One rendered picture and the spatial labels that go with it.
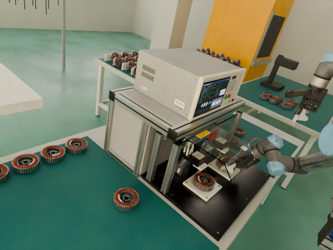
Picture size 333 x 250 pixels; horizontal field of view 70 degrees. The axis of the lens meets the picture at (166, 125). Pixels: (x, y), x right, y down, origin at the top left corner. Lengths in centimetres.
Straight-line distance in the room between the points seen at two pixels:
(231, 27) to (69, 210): 435
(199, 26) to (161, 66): 634
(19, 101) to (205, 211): 86
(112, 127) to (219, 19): 402
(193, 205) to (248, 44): 390
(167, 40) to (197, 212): 426
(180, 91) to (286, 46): 549
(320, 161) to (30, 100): 112
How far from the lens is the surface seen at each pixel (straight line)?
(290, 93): 135
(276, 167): 121
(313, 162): 121
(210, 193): 125
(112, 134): 132
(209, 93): 111
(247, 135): 199
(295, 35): 642
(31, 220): 110
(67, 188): 119
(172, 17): 502
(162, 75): 113
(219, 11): 505
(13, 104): 87
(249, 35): 475
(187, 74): 105
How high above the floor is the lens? 160
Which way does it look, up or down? 29 degrees down
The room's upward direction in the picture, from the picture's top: 14 degrees clockwise
